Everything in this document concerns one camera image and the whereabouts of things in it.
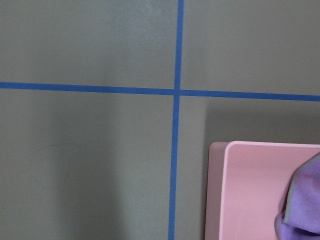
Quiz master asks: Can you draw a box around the purple cloth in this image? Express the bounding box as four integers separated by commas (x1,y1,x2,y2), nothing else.
274,154,320,240

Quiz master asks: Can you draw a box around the pink plastic bin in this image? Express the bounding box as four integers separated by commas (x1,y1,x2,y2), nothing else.
204,141,320,240

